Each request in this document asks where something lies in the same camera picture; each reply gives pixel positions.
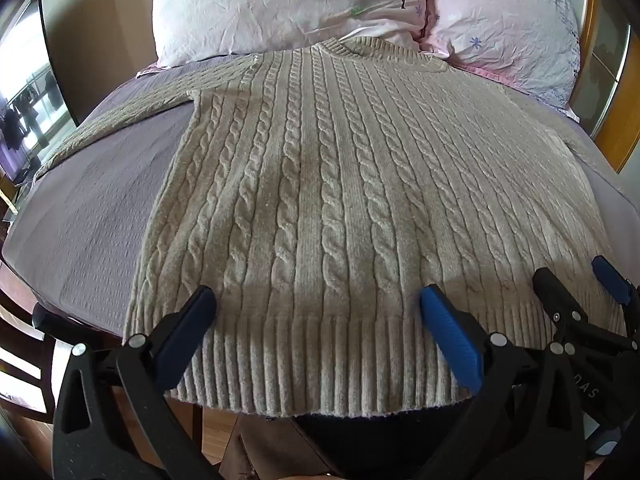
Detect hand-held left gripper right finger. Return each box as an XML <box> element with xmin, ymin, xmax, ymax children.
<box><xmin>419</xmin><ymin>284</ymin><xmax>590</xmax><ymax>480</ymax></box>

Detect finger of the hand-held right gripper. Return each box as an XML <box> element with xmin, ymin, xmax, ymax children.
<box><xmin>532</xmin><ymin>267</ymin><xmax>590</xmax><ymax>343</ymax></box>
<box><xmin>591</xmin><ymin>255</ymin><xmax>640</xmax><ymax>337</ymax></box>

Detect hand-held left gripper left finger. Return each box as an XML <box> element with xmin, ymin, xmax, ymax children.
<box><xmin>32</xmin><ymin>285</ymin><xmax>221</xmax><ymax>480</ymax></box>

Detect beige cable-knit sweater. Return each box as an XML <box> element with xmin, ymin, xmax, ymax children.
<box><xmin>32</xmin><ymin>35</ymin><xmax>629</xmax><ymax>419</ymax></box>

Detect person's dark-trousered legs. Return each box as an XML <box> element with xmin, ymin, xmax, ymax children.
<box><xmin>292</xmin><ymin>400</ymin><xmax>473</xmax><ymax>480</ymax></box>

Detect purple bed sheet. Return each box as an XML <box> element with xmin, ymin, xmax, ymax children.
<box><xmin>0</xmin><ymin>50</ymin><xmax>640</xmax><ymax>346</ymax></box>

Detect dark wooden chair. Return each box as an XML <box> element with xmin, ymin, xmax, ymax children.
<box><xmin>0</xmin><ymin>255</ymin><xmax>61</xmax><ymax>466</ymax></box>

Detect pink floral pillow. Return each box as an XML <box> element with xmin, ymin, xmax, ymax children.
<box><xmin>422</xmin><ymin>0</ymin><xmax>584</xmax><ymax>122</ymax></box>

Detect window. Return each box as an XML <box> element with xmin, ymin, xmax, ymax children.
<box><xmin>0</xmin><ymin>0</ymin><xmax>80</xmax><ymax>188</ymax></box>

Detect white floral tree-print pillow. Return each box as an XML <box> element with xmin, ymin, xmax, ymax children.
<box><xmin>152</xmin><ymin>0</ymin><xmax>434</xmax><ymax>69</ymax></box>

